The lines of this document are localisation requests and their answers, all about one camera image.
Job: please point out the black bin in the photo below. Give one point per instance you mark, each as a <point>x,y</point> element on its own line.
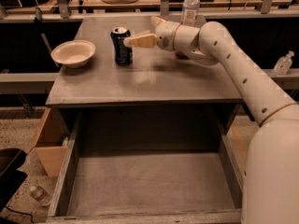
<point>11,178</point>

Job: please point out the plastic bottle on floor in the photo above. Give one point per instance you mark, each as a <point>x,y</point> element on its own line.
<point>40,195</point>

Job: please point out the clear hand sanitizer bottle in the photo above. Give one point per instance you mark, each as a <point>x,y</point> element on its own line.
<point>284,63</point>

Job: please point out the open grey top drawer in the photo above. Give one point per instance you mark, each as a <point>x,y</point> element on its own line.
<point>148,165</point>

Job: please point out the open cardboard box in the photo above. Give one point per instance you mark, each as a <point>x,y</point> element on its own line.
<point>48,142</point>

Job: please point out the red apple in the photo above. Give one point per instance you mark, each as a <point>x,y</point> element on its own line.
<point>181,55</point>

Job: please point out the white paper bowl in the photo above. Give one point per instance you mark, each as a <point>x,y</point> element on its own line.
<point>73,54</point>

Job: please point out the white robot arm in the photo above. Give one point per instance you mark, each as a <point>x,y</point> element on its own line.
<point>271,173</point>

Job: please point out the grey wooden cabinet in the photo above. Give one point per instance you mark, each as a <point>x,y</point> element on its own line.
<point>156,102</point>

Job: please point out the clear plastic water bottle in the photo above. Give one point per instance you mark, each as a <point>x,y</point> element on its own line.
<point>189,12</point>

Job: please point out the dark blue pepsi can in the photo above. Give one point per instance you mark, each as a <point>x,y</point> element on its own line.
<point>123,55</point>

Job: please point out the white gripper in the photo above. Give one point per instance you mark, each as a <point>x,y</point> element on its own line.
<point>165,34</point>

